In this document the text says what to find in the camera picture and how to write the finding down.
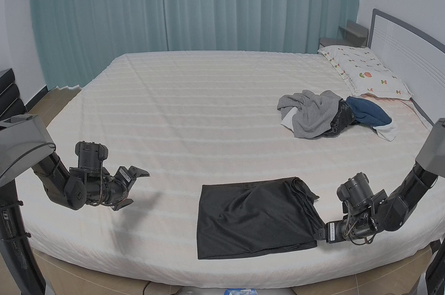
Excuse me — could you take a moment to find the black chest of drawers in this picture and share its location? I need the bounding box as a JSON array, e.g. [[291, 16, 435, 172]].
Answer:
[[0, 68, 28, 120]]

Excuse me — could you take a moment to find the grey bedside table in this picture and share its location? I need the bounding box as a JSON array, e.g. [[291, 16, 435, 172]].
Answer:
[[319, 20, 369, 48]]

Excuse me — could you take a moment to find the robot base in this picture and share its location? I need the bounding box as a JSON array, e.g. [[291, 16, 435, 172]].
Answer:
[[181, 287, 279, 295]]

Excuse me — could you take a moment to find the pile of clothes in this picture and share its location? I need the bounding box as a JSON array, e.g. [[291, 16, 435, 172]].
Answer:
[[277, 89, 398, 142]]

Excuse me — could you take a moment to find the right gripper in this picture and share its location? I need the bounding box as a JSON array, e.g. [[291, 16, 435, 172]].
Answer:
[[314, 213, 375, 245]]

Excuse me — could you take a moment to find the bed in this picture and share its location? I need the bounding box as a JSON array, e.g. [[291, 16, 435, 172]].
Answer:
[[16, 8, 445, 287]]

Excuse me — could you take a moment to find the white printed pillow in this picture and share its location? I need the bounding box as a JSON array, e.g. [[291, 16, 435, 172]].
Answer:
[[317, 45, 413, 100]]

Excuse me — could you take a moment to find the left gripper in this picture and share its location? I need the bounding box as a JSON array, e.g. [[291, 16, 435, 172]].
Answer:
[[95, 165, 150, 212]]

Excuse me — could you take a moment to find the black T-shirt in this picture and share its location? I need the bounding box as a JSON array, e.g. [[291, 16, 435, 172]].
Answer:
[[196, 176, 324, 260]]

